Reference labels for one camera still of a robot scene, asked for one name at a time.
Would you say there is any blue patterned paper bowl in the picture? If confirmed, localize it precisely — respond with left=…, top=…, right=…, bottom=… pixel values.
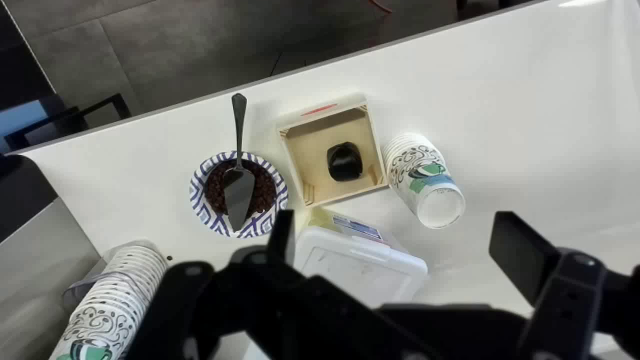
left=188, top=149, right=291, bottom=240

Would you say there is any white plastic lidded container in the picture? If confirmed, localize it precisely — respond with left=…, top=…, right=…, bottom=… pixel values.
left=291, top=205, right=429, bottom=310

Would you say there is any black chair with blue seat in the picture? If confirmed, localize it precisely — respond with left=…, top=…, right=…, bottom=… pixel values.
left=0, top=92, right=132, bottom=155

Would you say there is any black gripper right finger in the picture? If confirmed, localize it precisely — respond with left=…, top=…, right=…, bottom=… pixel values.
left=487, top=210, right=640, bottom=360

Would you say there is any stack of patterned paper cups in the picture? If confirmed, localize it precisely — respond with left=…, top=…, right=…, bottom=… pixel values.
left=48, top=240, right=169, bottom=360

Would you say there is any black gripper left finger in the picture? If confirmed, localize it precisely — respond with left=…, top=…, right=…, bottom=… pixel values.
left=126, top=208, right=427, bottom=360

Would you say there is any patterned paper cup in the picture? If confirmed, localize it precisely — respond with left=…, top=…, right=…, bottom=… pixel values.
left=386, top=132, right=467, bottom=229

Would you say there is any small black rounded object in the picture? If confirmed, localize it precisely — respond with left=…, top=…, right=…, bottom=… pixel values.
left=326, top=139, right=365, bottom=181

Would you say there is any open wooden box red label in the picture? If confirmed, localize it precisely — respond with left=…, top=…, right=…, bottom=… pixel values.
left=275, top=94, right=389, bottom=210

